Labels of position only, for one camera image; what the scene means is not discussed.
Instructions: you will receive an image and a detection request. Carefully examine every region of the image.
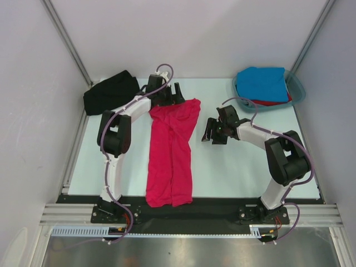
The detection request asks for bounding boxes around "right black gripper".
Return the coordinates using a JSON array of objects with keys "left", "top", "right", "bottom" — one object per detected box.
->
[{"left": 202, "top": 117, "right": 228, "bottom": 145}]

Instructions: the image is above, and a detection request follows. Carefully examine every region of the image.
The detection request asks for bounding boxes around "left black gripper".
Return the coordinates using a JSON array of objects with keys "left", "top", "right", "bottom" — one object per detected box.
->
[{"left": 157, "top": 83, "right": 185, "bottom": 107}]

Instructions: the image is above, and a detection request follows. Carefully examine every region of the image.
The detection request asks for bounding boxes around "pink t shirt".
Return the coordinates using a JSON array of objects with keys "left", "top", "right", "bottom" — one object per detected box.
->
[{"left": 146, "top": 98, "right": 201, "bottom": 207}]

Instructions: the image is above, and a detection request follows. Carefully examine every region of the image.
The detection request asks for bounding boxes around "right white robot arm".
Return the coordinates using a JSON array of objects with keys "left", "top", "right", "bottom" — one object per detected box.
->
[{"left": 202, "top": 105, "right": 313, "bottom": 223}]

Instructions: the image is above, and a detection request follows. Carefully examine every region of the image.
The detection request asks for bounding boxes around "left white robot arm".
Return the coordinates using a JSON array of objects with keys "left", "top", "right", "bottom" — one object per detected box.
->
[{"left": 97, "top": 72, "right": 185, "bottom": 223}]

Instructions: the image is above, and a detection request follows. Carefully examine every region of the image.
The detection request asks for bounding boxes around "red t shirt in basket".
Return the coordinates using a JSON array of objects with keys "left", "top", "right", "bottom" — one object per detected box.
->
[{"left": 249, "top": 93, "right": 292, "bottom": 106}]

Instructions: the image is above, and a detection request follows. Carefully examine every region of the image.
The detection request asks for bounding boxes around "blue t shirt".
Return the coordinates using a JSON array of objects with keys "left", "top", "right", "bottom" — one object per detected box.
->
[{"left": 236, "top": 67, "right": 289, "bottom": 103}]

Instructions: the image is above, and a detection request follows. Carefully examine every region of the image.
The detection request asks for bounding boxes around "folded black t shirt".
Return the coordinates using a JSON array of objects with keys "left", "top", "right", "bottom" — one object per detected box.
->
[{"left": 83, "top": 70, "right": 140, "bottom": 116}]

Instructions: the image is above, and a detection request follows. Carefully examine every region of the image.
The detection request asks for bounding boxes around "teal plastic basket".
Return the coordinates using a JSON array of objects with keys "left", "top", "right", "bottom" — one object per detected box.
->
[{"left": 231, "top": 70, "right": 306, "bottom": 113}]

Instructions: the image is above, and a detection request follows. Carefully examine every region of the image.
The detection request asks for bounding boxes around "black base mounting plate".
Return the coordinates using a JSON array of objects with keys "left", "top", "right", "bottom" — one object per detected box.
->
[{"left": 57, "top": 193, "right": 325, "bottom": 235}]

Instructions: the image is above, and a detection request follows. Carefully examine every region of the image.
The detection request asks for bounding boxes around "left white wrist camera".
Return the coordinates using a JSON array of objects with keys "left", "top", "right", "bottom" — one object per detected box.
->
[{"left": 155, "top": 71, "right": 170, "bottom": 81}]

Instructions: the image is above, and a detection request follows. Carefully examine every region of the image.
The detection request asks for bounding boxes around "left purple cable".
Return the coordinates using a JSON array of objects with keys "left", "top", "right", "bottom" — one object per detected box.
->
[{"left": 100, "top": 63, "right": 175, "bottom": 247}]

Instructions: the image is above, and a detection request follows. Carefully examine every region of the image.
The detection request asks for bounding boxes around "purple cable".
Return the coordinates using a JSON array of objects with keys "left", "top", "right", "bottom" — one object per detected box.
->
[
  {"left": 217, "top": 97, "right": 315, "bottom": 245},
  {"left": 100, "top": 63, "right": 175, "bottom": 247}
]

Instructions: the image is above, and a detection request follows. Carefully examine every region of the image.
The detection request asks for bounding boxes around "right slotted cable duct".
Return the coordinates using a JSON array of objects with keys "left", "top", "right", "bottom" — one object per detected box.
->
[{"left": 249, "top": 225, "right": 279, "bottom": 239}]

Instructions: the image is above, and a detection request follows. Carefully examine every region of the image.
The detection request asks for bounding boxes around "slotted cable duct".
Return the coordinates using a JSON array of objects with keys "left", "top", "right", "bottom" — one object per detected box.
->
[
  {"left": 249, "top": 225, "right": 279, "bottom": 239},
  {"left": 51, "top": 225, "right": 129, "bottom": 237}
]

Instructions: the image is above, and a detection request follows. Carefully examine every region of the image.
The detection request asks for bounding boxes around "left aluminium corner post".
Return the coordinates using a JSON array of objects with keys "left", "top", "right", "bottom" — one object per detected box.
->
[{"left": 40, "top": 0, "right": 93, "bottom": 87}]

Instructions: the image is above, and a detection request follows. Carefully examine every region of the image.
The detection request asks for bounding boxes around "aluminium corner post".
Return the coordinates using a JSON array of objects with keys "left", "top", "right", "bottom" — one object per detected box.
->
[
  {"left": 290, "top": 0, "right": 338, "bottom": 73},
  {"left": 40, "top": 0, "right": 93, "bottom": 87}
]

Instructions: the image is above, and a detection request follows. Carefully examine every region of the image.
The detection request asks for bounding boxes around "aluminium front frame rail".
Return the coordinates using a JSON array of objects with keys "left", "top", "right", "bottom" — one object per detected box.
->
[{"left": 40, "top": 204, "right": 343, "bottom": 227}]

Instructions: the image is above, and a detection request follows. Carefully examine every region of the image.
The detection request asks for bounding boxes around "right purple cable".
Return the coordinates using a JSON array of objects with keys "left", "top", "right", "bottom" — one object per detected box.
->
[{"left": 217, "top": 97, "right": 315, "bottom": 245}]

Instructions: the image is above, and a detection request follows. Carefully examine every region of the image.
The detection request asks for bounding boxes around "left slotted cable duct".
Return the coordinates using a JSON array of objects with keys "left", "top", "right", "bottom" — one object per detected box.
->
[{"left": 51, "top": 225, "right": 129, "bottom": 237}]

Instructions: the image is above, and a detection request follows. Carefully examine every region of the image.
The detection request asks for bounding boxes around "right aluminium corner post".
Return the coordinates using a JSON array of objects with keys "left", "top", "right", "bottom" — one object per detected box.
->
[{"left": 290, "top": 0, "right": 338, "bottom": 73}]

